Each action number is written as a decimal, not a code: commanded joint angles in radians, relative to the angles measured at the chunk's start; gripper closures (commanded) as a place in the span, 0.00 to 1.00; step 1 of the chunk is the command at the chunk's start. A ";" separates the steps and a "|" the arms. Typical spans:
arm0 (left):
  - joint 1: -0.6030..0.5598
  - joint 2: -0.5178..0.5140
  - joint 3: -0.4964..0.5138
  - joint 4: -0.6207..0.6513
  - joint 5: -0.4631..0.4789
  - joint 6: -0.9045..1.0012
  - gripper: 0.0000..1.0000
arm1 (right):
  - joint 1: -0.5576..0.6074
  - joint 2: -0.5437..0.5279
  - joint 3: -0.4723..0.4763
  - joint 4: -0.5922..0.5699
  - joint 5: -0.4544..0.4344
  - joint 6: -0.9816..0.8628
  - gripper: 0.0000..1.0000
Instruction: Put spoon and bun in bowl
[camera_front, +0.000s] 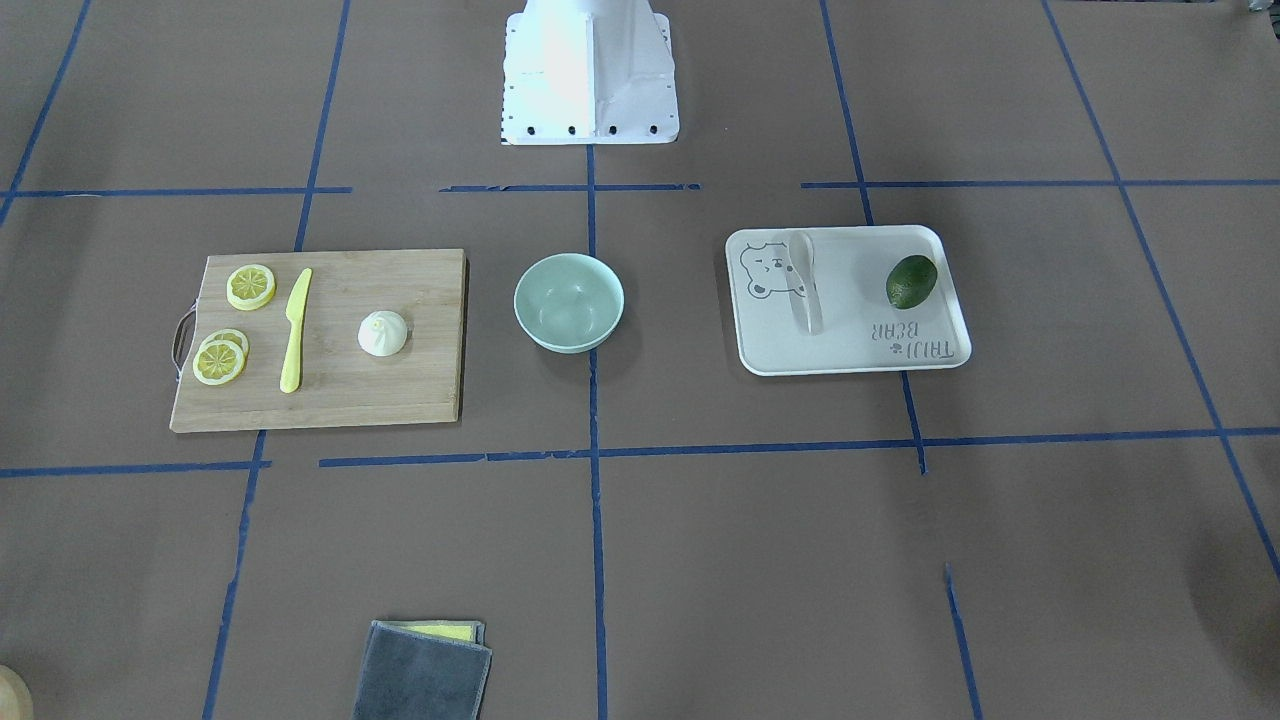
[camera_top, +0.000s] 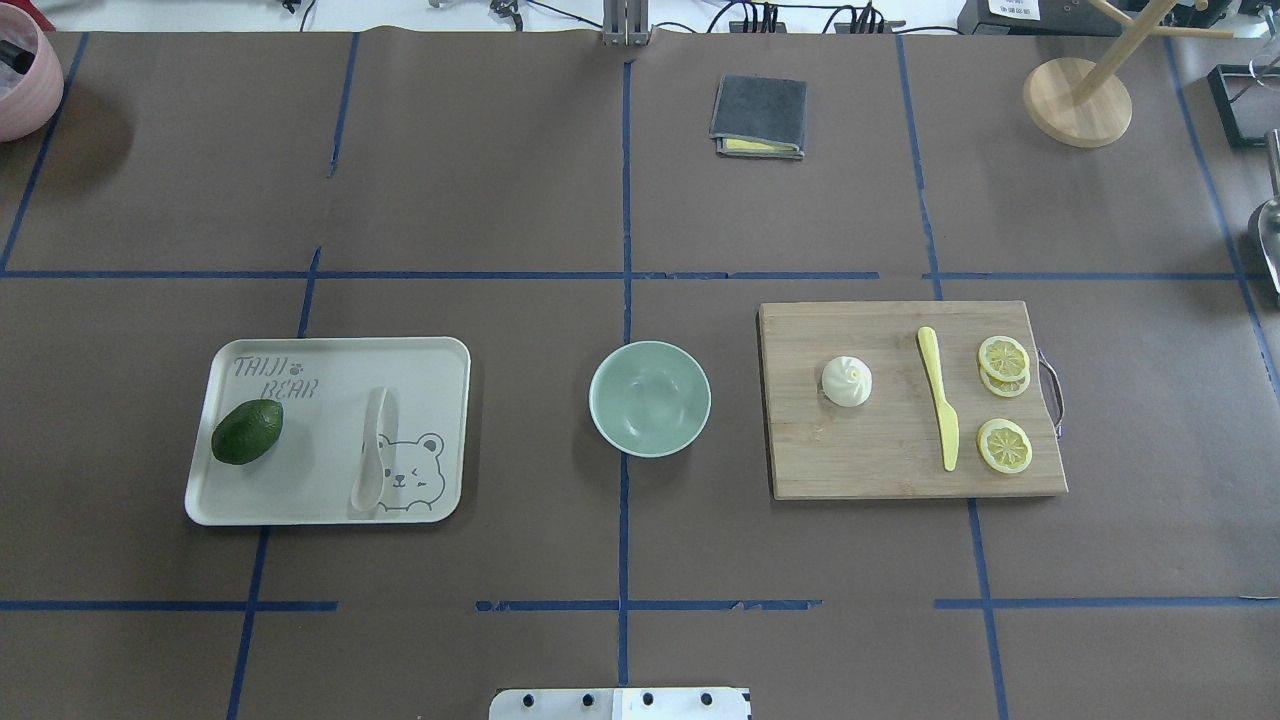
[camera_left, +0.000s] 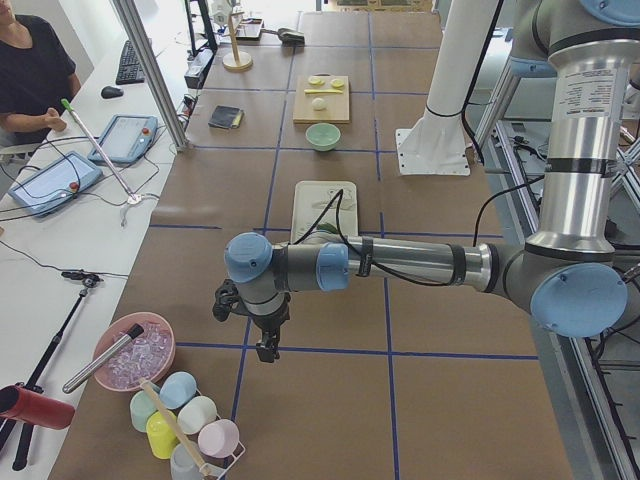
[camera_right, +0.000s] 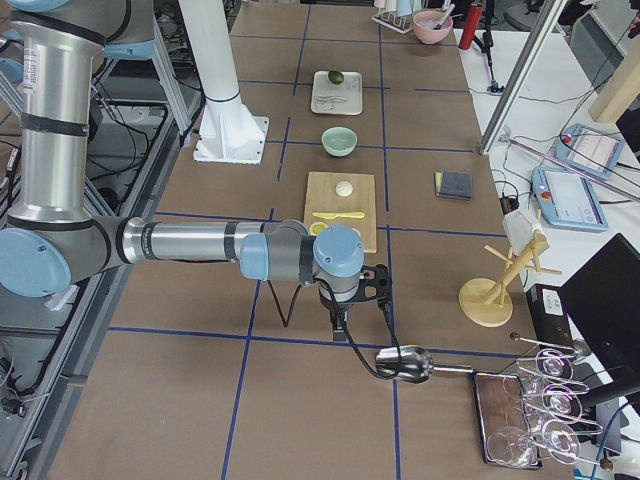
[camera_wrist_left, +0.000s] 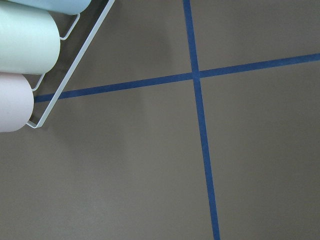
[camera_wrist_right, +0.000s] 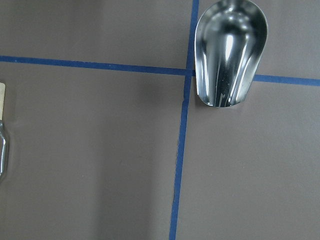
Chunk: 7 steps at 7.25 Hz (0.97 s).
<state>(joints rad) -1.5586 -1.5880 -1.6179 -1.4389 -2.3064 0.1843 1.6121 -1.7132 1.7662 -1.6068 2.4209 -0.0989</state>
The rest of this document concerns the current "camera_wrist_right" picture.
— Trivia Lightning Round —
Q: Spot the shiny metal scoop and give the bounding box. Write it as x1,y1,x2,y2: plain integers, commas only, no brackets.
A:
194,0,268,108

